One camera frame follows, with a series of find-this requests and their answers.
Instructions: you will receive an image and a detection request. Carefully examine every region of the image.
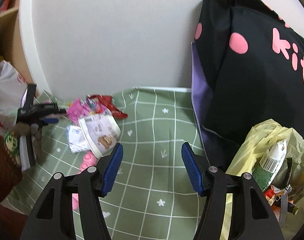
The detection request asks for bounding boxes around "blue white small packet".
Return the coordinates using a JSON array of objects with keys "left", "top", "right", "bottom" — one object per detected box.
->
[{"left": 66, "top": 125, "right": 90, "bottom": 154}]

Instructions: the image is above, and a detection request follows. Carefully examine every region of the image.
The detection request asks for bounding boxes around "white paper cup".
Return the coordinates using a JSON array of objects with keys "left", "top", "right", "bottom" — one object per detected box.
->
[{"left": 78, "top": 114, "right": 121, "bottom": 159}]

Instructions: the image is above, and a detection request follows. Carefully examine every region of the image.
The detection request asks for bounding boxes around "yellow plastic trash bag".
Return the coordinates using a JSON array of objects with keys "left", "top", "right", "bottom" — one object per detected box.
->
[{"left": 226, "top": 119, "right": 304, "bottom": 239}]

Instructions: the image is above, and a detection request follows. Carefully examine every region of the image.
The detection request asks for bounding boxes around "green white milk carton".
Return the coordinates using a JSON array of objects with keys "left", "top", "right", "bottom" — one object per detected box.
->
[{"left": 252, "top": 139, "right": 288, "bottom": 192}]

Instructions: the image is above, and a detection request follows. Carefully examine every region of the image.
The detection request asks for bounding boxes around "red orange snack wrapper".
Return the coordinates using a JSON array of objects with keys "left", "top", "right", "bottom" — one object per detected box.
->
[{"left": 264, "top": 185, "right": 292, "bottom": 206}]

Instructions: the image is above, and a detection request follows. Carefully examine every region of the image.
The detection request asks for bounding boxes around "left gloved hand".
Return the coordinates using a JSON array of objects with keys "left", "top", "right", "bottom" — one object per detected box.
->
[{"left": 9, "top": 122, "right": 42, "bottom": 158}]

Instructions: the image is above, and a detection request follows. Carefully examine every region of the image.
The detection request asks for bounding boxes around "pink plastic toy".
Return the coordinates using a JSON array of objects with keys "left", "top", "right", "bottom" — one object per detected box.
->
[{"left": 72, "top": 151, "right": 99, "bottom": 212}]

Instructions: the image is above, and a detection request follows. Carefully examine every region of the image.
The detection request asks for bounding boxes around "pink snack wrapper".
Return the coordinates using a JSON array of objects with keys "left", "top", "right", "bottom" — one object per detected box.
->
[{"left": 66, "top": 97, "right": 110, "bottom": 126}]

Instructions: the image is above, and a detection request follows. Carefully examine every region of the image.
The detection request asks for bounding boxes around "white plastic bag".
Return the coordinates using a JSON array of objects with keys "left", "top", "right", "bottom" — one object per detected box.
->
[{"left": 0, "top": 60, "right": 27, "bottom": 136}]

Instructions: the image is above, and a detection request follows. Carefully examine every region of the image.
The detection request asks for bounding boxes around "dark red wrapper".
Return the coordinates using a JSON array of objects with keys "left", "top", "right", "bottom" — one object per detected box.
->
[{"left": 86, "top": 95, "right": 128, "bottom": 120}]

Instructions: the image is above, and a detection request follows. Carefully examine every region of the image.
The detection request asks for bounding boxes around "green checked bed sheet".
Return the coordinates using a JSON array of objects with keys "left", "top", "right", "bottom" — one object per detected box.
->
[{"left": 6, "top": 88, "right": 205, "bottom": 239}]

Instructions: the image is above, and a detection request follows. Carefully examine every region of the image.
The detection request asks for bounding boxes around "wooden shelf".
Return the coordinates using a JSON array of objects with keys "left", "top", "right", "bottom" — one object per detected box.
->
[{"left": 0, "top": 0, "right": 33, "bottom": 83}]

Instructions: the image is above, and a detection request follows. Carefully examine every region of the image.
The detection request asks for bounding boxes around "red knit sleeve left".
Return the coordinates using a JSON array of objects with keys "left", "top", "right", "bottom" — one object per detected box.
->
[{"left": 0, "top": 125, "right": 31, "bottom": 239}]

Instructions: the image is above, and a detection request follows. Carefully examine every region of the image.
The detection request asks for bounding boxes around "black kitty tote bag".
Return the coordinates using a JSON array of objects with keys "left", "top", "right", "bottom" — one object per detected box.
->
[{"left": 192, "top": 0, "right": 304, "bottom": 171}]

